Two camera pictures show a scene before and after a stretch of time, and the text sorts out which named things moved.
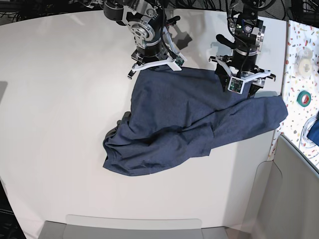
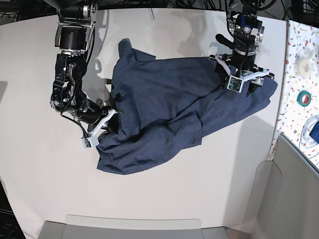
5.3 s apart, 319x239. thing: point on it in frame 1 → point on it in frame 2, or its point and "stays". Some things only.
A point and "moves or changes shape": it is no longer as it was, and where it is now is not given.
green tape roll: [304, 98] stays
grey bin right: [284, 201] stays
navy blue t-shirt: [180, 113] moves or changes shape
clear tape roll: [303, 63] stays
